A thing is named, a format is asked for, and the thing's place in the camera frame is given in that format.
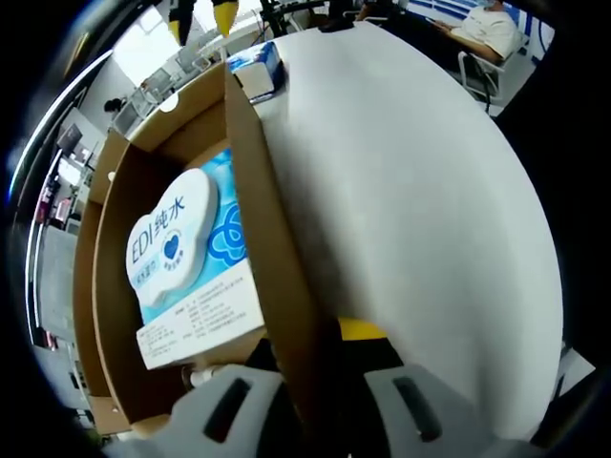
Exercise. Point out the brown cardboard shoe box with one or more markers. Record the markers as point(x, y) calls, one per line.
point(277, 229)

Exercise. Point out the blue wet wipes pack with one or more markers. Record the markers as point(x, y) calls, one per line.
point(172, 238)

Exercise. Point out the small black device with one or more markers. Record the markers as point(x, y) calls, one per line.
point(336, 27)

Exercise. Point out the white bottle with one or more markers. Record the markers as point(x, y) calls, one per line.
point(203, 377)

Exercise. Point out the blue white tissue pack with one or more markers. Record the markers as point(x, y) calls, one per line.
point(258, 62)

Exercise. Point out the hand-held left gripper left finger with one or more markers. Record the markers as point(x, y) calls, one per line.
point(224, 410)

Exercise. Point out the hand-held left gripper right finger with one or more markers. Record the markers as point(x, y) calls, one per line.
point(425, 410)

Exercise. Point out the white framed chair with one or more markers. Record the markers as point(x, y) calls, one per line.
point(467, 71)

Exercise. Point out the wall mounted television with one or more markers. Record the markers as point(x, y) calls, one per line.
point(70, 139)

